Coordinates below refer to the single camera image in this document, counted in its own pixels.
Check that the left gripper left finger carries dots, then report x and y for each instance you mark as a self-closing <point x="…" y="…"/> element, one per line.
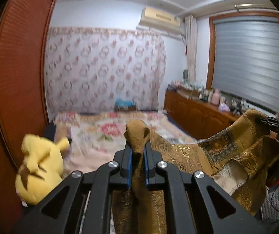
<point x="82" y="202"/>

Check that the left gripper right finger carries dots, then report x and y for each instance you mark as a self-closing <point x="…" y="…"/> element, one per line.
<point x="195" y="203"/>

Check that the golden brown patterned garment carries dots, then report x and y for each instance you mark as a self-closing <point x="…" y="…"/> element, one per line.
<point x="237" y="158"/>

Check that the yellow Pikachu plush toy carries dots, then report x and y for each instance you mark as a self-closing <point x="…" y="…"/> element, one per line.
<point x="42" y="168"/>

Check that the small purple plush item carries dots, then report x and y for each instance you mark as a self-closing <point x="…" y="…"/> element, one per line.
<point x="223" y="108"/>

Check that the grey window roller blind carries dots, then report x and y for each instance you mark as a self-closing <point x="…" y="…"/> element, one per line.
<point x="247" y="59"/>

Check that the pink thermos bottle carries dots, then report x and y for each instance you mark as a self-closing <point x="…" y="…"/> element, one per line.
<point x="215" y="99"/>

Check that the floral cream bed quilt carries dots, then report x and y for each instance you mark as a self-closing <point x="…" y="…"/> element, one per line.
<point x="96" y="138"/>

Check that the brown wooden sideboard cabinet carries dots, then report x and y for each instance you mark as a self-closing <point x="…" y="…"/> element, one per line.
<point x="199" y="119"/>

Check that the cardboard box on sideboard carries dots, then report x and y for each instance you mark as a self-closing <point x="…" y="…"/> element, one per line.
<point x="187" y="93"/>

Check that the box with blue cloth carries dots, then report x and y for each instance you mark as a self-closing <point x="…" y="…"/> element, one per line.
<point x="124" y="106"/>

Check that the beige tied side curtain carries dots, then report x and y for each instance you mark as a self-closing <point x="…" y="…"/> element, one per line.
<point x="191" y="45"/>

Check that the pink circle patterned curtain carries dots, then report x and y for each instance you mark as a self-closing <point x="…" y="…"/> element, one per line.
<point x="89" y="69"/>

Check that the red wooden louvered wardrobe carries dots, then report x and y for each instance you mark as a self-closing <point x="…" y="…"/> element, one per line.
<point x="23" y="30"/>

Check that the beige wall air conditioner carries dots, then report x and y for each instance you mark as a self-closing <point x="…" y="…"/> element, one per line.
<point x="160" y="20"/>

